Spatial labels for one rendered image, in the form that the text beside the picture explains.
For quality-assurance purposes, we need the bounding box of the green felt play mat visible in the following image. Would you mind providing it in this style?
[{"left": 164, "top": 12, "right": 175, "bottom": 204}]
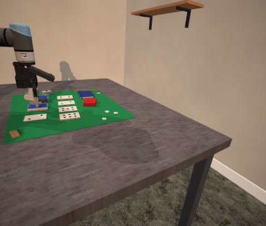
[{"left": 3, "top": 90, "right": 136, "bottom": 145}]

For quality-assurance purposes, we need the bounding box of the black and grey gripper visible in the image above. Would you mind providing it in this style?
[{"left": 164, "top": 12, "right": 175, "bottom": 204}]
[{"left": 13, "top": 61, "right": 40, "bottom": 109}]

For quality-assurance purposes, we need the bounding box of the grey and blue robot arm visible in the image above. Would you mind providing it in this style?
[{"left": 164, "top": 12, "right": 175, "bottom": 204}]
[{"left": 0, "top": 23, "right": 55, "bottom": 82}]

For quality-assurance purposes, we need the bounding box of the brown square tile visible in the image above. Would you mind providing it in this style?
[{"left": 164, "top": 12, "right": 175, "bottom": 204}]
[{"left": 9, "top": 130, "right": 19, "bottom": 139}]

